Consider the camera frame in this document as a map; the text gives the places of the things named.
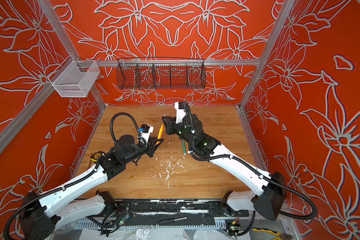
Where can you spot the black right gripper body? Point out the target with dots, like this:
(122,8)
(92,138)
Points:
(173,128)

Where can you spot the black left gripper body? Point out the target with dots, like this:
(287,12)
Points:
(150,148)

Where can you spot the orange highlighter pen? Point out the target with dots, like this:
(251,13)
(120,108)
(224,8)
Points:
(161,132)

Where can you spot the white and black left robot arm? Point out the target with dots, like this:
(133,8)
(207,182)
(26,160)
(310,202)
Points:
(42,214)

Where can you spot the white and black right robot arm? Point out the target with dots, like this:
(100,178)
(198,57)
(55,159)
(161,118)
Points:
(264,198)

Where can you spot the yellow black tape measure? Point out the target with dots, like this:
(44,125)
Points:
(94,158)

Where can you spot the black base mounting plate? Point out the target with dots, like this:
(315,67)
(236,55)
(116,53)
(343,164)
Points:
(187,213)

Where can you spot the clear plastic bin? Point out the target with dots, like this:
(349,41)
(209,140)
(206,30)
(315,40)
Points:
(75,78)

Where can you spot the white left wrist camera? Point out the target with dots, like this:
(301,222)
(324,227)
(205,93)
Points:
(144,133)

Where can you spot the black wire basket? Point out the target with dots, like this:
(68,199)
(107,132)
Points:
(161,74)

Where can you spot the yellow handled pliers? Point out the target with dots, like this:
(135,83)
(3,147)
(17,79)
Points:
(275,235)

